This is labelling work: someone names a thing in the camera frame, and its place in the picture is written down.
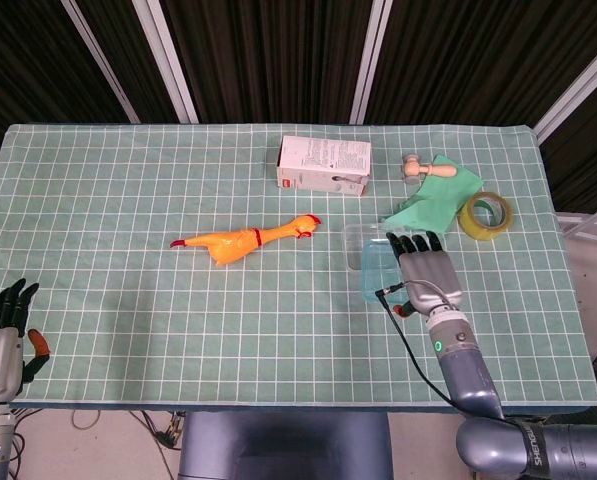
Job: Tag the clear plastic container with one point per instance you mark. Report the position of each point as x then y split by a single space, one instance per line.
353 250

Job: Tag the yellow rubber chicken toy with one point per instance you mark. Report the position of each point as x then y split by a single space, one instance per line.
228 247

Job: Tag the yellow adhesive tape roll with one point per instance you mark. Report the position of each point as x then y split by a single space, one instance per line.
470 225

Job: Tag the green cloth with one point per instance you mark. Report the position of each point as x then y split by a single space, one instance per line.
438 205

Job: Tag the white metal frame post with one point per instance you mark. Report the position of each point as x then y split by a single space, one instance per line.
100 60
370 60
578 82
167 60

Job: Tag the black pleated curtain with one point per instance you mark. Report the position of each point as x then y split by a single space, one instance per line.
278 50

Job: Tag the dark teal table underlay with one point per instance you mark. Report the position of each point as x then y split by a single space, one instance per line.
103 407

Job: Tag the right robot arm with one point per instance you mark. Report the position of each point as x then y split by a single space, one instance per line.
465 370

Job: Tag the white metal frame rail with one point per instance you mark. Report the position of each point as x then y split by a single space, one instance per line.
588 218

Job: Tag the blue translucent lid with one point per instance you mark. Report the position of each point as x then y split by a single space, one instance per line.
378 270

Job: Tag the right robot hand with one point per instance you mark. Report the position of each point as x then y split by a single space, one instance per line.
430 280

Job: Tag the green checkered tablecloth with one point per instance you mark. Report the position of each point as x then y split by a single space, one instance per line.
178 325

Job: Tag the small wooden toy hammer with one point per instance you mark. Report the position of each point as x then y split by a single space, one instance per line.
440 171

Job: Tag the white cardboard product box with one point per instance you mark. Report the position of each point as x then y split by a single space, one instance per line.
323 160

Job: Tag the grey-blue robot torso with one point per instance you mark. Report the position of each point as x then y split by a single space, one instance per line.
278 440

